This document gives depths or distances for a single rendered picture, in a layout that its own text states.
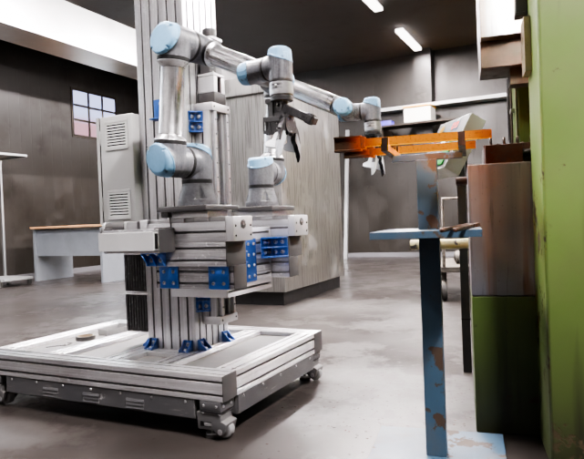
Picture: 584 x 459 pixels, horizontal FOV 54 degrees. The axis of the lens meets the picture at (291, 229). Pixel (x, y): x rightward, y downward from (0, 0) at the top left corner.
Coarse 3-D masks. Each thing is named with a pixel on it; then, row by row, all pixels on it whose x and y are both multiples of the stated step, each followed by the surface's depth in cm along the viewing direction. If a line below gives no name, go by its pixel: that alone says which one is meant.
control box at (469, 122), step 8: (456, 120) 269; (464, 120) 259; (472, 120) 256; (480, 120) 256; (440, 128) 286; (448, 128) 274; (456, 128) 263; (464, 128) 255; (472, 128) 256; (480, 128) 256; (432, 152) 280; (448, 160) 254; (456, 160) 255; (464, 160) 255; (440, 168) 259; (448, 168) 254; (456, 168) 255; (440, 176) 270; (448, 176) 263
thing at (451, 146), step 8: (432, 144) 185; (440, 144) 184; (448, 144) 183; (456, 144) 183; (472, 144) 181; (344, 152) 195; (352, 152) 194; (360, 152) 193; (368, 152) 192; (376, 152) 191; (400, 152) 188; (408, 152) 188; (416, 152) 189
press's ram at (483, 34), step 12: (480, 0) 202; (492, 0) 201; (504, 0) 200; (480, 12) 202; (492, 12) 201; (504, 12) 200; (480, 24) 202; (492, 24) 201; (504, 24) 200; (516, 24) 199; (480, 36) 202; (492, 36) 201; (504, 36) 202; (516, 36) 202
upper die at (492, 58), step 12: (480, 48) 207; (492, 48) 206; (504, 48) 205; (516, 48) 203; (480, 60) 207; (492, 60) 206; (504, 60) 205; (516, 60) 204; (480, 72) 213; (492, 72) 213; (504, 72) 214
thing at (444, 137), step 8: (352, 136) 168; (360, 136) 167; (400, 136) 164; (408, 136) 163; (416, 136) 163; (424, 136) 162; (432, 136) 162; (440, 136) 161; (448, 136) 160; (456, 136) 160; (472, 136) 159; (480, 136) 158; (488, 136) 158; (336, 144) 170; (344, 144) 169; (352, 144) 169; (360, 144) 166; (368, 144) 167; (376, 144) 166; (392, 144) 165; (400, 144) 166; (336, 152) 171
